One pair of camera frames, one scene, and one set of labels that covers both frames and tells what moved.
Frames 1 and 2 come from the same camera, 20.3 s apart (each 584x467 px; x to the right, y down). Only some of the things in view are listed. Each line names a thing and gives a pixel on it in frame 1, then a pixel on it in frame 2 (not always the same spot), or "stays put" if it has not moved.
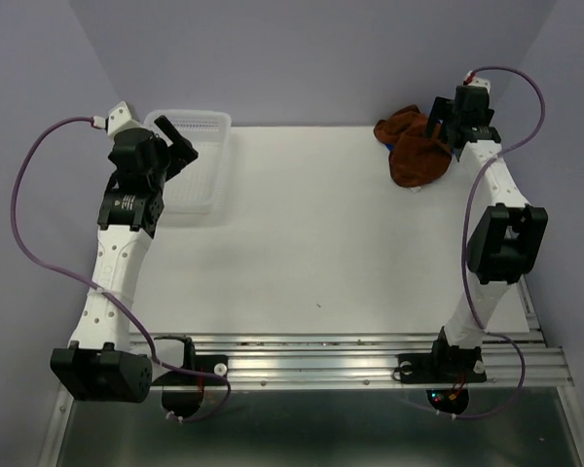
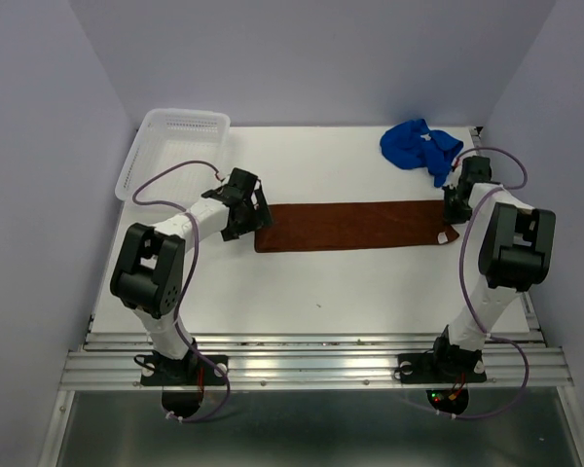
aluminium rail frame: (527, 361) stays put
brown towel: (415, 159) -> (327, 226)
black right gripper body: (489, 115) -> (455, 210)
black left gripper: (180, 154) -> (260, 219)
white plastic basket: (199, 189) stays put
